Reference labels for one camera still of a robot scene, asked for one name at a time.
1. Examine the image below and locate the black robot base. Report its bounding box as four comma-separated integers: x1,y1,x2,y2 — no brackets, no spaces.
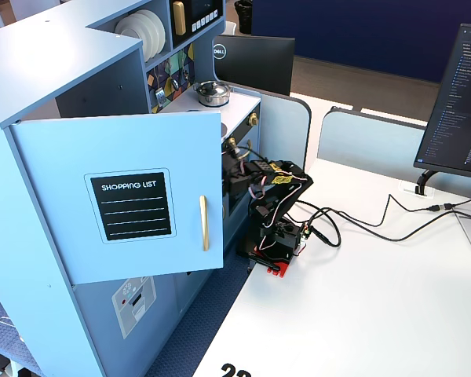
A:
235,219,311,273

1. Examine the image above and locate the black Dell monitor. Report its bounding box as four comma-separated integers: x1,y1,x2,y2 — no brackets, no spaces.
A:
213,34,297,97

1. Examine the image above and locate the blue toy kitchen cabinet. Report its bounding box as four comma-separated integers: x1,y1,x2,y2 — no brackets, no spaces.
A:
0,0,262,377

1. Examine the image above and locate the monitor showing code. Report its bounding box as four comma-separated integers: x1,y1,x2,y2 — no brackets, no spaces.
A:
413,23,471,183

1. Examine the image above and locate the metal pot lid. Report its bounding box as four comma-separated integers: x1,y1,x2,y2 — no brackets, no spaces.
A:
192,80,230,98

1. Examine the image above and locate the black USB cable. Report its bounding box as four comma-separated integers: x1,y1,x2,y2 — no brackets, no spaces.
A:
305,196,471,249

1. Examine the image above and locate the metal toy spatula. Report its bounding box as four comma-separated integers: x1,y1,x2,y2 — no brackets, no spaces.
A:
154,66,167,108

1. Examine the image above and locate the black power cable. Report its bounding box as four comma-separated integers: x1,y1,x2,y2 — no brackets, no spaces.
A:
298,192,396,249

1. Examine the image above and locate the grey metal pot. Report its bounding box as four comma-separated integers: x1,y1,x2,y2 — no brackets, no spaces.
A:
195,88,233,108

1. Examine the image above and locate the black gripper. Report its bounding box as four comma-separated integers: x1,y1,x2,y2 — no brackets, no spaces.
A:
221,154,260,194

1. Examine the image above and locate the white plate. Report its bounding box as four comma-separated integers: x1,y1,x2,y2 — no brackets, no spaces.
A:
114,15,153,63
127,11,161,60
136,8,167,54

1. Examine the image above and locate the red table clamp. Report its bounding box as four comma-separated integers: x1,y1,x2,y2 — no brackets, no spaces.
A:
264,261,292,280

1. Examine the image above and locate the black trash bin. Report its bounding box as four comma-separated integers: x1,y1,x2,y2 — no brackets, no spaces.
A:
233,0,254,35

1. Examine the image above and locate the blue cabinet door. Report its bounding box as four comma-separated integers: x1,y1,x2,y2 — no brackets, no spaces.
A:
9,109,226,286

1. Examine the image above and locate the metal toy ladle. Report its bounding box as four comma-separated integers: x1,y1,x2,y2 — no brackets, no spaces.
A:
168,62,181,93

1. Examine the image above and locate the grey desk divider panel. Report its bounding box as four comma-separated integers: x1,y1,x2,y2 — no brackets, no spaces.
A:
229,82,313,188
316,106,429,183

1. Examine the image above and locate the black toy microwave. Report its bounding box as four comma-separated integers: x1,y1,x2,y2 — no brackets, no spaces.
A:
168,0,225,50

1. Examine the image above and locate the gold door handle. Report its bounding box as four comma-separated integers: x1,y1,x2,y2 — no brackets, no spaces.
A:
199,195,210,252

